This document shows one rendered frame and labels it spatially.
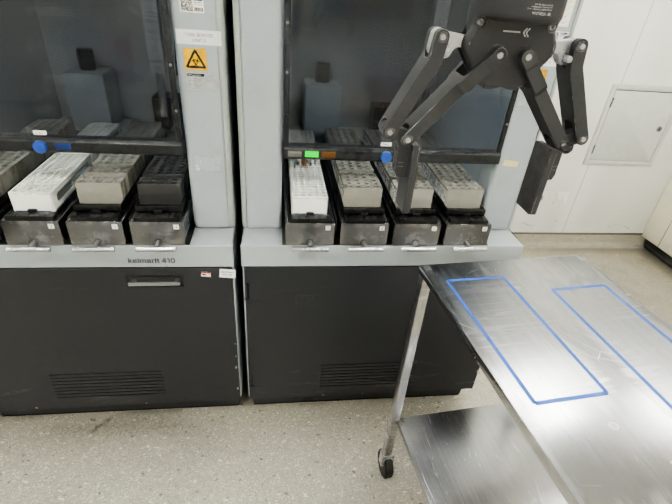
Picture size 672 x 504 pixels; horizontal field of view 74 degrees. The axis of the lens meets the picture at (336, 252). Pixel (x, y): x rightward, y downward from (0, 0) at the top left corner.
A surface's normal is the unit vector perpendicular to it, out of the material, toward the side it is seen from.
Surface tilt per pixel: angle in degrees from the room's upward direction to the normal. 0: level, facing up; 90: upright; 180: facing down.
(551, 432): 0
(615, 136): 90
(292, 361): 90
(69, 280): 90
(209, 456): 0
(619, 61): 90
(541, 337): 0
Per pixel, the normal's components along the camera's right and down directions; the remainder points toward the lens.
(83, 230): 0.11, 0.54
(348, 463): 0.07, -0.84
